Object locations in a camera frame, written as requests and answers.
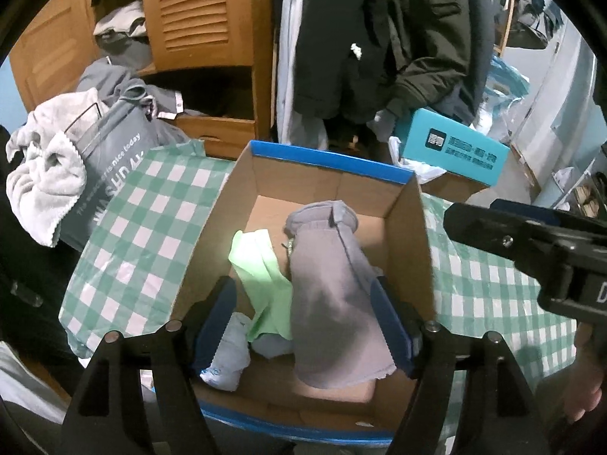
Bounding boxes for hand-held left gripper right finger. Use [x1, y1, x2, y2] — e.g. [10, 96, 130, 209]
[370, 277, 551, 455]

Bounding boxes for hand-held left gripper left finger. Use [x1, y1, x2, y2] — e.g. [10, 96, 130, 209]
[59, 275, 238, 455]

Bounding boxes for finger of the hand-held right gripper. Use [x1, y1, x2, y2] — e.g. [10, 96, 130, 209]
[443, 203, 577, 290]
[491, 199, 607, 247]

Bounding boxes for white sock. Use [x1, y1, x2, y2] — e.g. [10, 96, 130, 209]
[199, 312, 252, 392]

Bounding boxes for light green cloth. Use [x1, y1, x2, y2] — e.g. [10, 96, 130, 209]
[228, 229, 295, 342]

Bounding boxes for grey cloth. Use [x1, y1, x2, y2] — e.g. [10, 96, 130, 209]
[283, 200, 396, 389]

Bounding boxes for cardboard box with blue rim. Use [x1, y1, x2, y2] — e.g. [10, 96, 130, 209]
[171, 140, 437, 441]

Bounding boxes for person's right hand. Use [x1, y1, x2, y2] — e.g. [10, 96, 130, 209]
[564, 327, 607, 422]

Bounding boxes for metal shoe rack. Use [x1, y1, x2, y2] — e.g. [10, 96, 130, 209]
[552, 166, 603, 221]

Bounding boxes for pale blue cloth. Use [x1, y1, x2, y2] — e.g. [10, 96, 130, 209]
[251, 334, 295, 360]

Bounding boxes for white plastic bag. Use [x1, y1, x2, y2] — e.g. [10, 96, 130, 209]
[389, 135, 447, 183]

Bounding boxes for teal box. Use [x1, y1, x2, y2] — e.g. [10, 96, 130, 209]
[396, 108, 512, 188]

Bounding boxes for green checkered tablecloth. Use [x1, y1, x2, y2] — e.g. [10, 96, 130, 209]
[59, 140, 582, 437]

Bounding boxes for light blue plastic bags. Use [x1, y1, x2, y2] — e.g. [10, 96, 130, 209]
[474, 54, 529, 138]

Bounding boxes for grey laundry bag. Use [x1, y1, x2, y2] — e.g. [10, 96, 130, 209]
[59, 99, 159, 252]

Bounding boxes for black garment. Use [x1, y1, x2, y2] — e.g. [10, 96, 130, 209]
[0, 126, 86, 384]

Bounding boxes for dark olive jacket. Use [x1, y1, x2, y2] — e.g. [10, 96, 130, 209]
[379, 0, 496, 121]

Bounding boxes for wooden rack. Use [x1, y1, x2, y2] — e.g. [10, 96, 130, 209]
[488, 0, 520, 58]

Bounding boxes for white towel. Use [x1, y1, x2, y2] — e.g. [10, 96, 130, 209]
[6, 92, 105, 247]

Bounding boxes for white hanging garment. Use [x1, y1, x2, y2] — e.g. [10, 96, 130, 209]
[274, 0, 328, 150]

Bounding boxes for grey hoodie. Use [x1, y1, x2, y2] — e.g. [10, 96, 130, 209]
[76, 64, 190, 145]

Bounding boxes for folded grey clothes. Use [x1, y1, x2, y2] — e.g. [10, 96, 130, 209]
[92, 2, 153, 69]

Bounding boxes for wooden louvered cabinet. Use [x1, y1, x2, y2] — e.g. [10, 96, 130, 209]
[9, 0, 276, 159]

